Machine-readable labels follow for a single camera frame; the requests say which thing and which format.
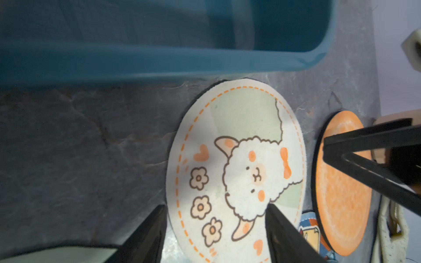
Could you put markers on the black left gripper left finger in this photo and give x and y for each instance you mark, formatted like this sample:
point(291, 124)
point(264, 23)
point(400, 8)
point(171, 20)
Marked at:
point(145, 245)

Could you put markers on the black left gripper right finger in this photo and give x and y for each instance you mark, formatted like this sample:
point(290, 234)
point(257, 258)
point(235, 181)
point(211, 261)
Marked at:
point(285, 243)

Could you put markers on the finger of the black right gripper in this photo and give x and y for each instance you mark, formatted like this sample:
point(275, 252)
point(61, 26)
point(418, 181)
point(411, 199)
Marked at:
point(351, 153)

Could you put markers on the white sheep coaster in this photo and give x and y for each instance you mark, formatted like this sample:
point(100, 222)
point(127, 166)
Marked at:
point(238, 148)

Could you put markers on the teal plastic storage box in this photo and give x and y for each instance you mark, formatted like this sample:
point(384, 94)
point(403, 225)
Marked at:
point(48, 43)

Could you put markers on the small blue coaster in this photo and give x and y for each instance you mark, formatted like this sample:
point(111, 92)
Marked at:
point(310, 231)

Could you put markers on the orange coaster right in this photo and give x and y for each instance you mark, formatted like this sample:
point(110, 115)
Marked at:
point(342, 204)

